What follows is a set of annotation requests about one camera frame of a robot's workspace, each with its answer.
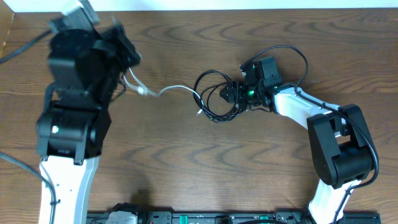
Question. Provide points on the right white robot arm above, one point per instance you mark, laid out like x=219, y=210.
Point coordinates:
x=342, y=150

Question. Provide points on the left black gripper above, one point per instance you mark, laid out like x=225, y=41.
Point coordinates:
x=123, y=50

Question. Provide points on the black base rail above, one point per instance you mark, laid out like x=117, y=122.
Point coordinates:
x=144, y=214

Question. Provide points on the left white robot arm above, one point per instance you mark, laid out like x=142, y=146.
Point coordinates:
x=86, y=66

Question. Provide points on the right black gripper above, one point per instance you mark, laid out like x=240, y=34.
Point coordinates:
x=231, y=98

